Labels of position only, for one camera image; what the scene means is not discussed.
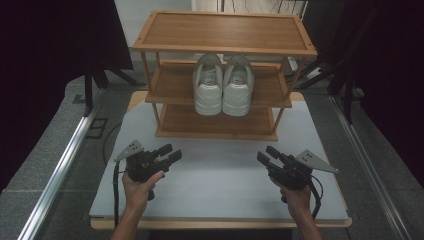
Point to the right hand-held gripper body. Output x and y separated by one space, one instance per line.
295 175

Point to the aluminium floor rail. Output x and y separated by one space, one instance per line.
370 166
60 166

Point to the dark curtain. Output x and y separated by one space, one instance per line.
393 83
40 66

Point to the white sneaker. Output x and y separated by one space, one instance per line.
208 96
237 96

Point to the wooden shoe rack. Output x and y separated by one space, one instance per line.
223 31

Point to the pale grey table mat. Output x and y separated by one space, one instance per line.
216 186

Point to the dark floor socket plate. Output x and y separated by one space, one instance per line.
96 128

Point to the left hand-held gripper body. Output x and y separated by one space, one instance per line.
141 166

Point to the person's right hand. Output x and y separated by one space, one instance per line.
298 201

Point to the person's left hand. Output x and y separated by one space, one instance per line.
136 195

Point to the black metal stand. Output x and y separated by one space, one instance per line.
88 90
346 93

